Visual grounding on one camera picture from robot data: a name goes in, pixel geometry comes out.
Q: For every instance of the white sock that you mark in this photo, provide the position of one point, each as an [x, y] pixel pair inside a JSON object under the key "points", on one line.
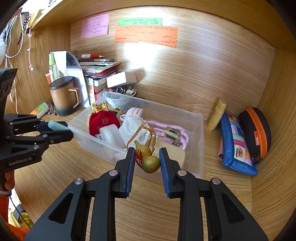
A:
{"points": [[129, 127]]}

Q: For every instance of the yellow lotion tube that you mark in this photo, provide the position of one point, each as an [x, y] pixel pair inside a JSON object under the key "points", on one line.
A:
{"points": [[217, 114]]}

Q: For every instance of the pink sticky note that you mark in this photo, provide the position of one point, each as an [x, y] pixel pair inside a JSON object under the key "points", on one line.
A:
{"points": [[95, 26]]}

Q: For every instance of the metal nail clipper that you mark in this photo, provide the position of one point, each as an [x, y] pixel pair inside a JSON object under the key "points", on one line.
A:
{"points": [[52, 109]]}

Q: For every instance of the fruit pattern carton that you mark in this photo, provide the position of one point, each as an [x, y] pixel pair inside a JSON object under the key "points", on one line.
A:
{"points": [[90, 90]]}

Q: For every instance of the white orange cream tube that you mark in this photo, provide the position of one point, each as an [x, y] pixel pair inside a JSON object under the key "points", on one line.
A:
{"points": [[40, 110]]}

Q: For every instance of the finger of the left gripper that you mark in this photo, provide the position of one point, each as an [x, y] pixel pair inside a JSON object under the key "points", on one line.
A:
{"points": [[16, 124], [48, 138]]}

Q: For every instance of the brown ceramic lidded mug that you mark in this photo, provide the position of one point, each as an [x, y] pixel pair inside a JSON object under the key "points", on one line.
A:
{"points": [[66, 97]]}

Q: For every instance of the black orange zip case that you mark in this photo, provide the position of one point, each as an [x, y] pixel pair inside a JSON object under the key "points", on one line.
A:
{"points": [[257, 133]]}

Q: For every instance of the orange sunscreen tube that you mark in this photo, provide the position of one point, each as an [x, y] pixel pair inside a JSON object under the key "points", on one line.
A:
{"points": [[48, 78]]}

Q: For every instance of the left hand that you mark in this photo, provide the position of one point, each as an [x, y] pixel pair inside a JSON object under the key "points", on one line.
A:
{"points": [[10, 183]]}

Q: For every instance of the white round cream jar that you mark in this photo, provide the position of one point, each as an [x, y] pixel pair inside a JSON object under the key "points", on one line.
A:
{"points": [[111, 136]]}

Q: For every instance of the orange sticky note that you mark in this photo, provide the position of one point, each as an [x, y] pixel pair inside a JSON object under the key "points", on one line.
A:
{"points": [[161, 35]]}

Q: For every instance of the white paper file stand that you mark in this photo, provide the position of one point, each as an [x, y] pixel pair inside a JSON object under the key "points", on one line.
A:
{"points": [[68, 65]]}

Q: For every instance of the blue patchwork pouch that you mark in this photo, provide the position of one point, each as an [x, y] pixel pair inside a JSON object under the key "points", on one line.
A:
{"points": [[233, 150]]}

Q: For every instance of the teal tube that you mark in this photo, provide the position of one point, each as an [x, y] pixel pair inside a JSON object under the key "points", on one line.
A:
{"points": [[57, 126]]}

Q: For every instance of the red white pencil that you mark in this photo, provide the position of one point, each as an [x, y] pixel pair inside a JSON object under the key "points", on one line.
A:
{"points": [[91, 56]]}

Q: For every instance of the clear plastic storage bin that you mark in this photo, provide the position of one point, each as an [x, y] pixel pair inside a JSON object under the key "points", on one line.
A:
{"points": [[175, 126]]}

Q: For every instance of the green sticky note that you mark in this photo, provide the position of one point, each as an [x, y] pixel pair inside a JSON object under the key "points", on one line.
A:
{"points": [[140, 21]]}

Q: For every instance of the white bowl of trinkets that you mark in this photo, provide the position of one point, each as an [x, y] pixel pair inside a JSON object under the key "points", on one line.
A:
{"points": [[117, 100]]}

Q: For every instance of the small white box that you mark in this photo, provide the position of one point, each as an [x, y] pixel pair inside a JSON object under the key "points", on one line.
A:
{"points": [[120, 79]]}

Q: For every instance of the yellow green spray bottle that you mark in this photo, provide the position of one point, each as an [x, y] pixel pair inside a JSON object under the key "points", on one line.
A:
{"points": [[53, 67]]}

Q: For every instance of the cream cylinder bottle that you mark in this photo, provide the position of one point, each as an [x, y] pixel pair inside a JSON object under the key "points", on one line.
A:
{"points": [[174, 152]]}

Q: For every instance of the stack of booklets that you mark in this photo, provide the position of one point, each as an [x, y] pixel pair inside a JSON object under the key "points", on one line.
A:
{"points": [[95, 71]]}

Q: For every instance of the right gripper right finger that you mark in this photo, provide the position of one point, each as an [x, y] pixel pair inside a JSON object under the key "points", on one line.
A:
{"points": [[227, 218]]}

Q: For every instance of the gourd charm with gold cord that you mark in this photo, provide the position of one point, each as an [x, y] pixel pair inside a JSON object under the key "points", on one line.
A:
{"points": [[143, 153]]}

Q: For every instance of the pink round device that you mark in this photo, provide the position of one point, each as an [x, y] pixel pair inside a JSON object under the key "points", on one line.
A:
{"points": [[132, 112]]}

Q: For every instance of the red pouch with gold top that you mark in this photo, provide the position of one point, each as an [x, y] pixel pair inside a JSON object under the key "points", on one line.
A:
{"points": [[100, 116]]}

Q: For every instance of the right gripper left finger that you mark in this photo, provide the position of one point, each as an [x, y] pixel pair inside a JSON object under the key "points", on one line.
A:
{"points": [[67, 216]]}

